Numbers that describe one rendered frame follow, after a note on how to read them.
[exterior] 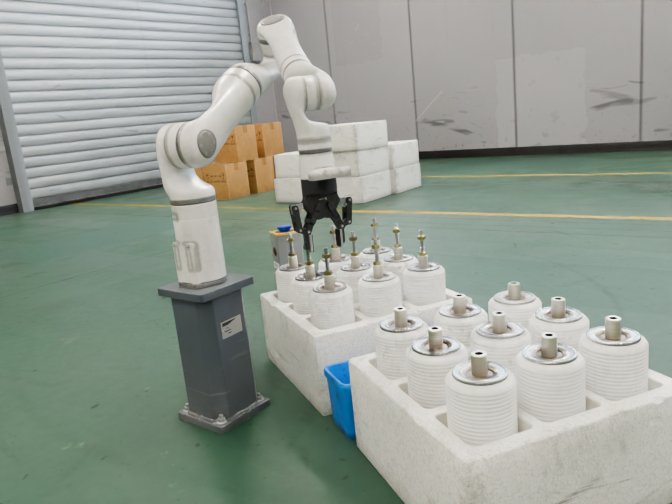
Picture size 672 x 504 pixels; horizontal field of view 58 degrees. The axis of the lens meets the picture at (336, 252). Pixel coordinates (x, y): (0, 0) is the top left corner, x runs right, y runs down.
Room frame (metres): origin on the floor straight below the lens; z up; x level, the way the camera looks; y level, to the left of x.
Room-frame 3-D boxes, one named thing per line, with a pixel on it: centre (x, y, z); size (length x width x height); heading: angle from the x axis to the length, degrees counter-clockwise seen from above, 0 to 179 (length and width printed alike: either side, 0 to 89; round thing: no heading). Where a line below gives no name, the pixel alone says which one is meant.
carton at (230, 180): (5.28, 0.88, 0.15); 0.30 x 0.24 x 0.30; 50
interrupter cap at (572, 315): (0.96, -0.36, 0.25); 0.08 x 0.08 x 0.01
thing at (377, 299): (1.31, -0.09, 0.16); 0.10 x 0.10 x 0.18
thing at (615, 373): (0.85, -0.40, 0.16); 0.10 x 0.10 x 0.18
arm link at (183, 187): (1.24, 0.28, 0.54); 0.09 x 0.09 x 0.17; 60
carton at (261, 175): (5.54, 0.67, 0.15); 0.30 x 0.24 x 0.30; 51
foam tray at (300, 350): (1.42, -0.04, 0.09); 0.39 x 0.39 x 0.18; 23
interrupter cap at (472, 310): (1.03, -0.21, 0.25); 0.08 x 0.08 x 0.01
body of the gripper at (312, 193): (1.27, 0.02, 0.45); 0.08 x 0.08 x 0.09
